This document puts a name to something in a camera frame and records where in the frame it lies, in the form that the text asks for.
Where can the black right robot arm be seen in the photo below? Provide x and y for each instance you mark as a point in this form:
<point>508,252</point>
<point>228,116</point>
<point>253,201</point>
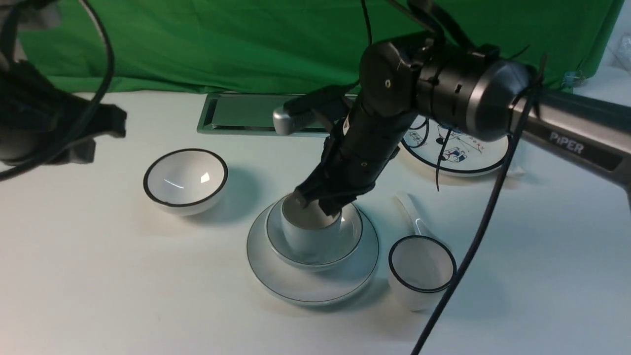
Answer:
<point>475,92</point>

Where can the clear plastic bag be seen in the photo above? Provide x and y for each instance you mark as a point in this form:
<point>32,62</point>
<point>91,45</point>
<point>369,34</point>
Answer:
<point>620,51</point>

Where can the white cup with bicycle print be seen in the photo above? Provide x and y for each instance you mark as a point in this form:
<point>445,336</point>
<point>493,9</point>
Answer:
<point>420,269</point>

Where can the illustrated plate with black rim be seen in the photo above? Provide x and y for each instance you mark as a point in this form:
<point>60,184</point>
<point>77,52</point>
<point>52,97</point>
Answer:
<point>451,151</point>

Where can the white spoon under illustrated plate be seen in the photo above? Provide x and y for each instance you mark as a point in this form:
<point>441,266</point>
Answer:
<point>515,170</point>

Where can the white bowl with black rim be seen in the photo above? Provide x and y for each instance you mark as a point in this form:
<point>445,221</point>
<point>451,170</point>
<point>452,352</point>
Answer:
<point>186,182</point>

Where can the white ceramic spoon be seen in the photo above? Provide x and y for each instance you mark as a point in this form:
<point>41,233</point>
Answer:
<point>418,224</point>

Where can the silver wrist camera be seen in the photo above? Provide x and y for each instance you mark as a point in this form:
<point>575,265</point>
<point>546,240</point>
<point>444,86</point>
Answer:
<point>305,113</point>

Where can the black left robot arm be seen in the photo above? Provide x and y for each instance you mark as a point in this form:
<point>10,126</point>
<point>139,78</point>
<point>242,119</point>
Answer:
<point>40,123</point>

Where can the metal clip on cloth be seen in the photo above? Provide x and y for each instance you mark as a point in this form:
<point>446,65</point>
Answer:
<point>572,79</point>

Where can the plain white cup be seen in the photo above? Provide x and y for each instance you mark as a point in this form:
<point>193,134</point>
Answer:
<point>308,231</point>

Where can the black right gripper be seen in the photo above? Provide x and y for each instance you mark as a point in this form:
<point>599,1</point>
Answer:
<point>354,156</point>

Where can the green backdrop cloth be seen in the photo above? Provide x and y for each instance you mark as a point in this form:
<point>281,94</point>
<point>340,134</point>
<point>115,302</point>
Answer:
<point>295,46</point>

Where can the large white plate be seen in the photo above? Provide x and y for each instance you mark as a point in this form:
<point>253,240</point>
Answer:
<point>301,287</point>

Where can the silver rectangular tray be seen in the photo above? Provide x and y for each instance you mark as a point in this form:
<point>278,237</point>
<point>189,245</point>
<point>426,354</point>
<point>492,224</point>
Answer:
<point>240,114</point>

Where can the white shallow bowl on plate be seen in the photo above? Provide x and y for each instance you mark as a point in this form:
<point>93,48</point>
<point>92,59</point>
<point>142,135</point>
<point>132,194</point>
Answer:
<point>344,245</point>

